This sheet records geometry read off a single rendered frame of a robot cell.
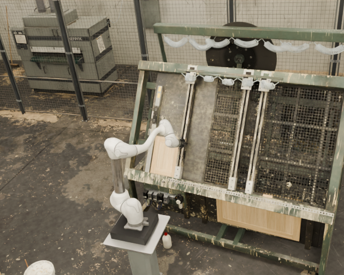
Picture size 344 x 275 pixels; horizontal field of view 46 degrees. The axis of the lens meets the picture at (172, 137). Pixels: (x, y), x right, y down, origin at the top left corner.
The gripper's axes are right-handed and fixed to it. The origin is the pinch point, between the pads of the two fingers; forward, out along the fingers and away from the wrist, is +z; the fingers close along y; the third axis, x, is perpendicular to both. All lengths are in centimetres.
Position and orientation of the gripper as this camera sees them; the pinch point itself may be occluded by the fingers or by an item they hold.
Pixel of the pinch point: (185, 143)
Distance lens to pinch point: 418.0
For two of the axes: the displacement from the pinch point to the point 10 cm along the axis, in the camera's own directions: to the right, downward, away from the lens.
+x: -8.9, -1.5, 4.2
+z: 4.2, 0.4, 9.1
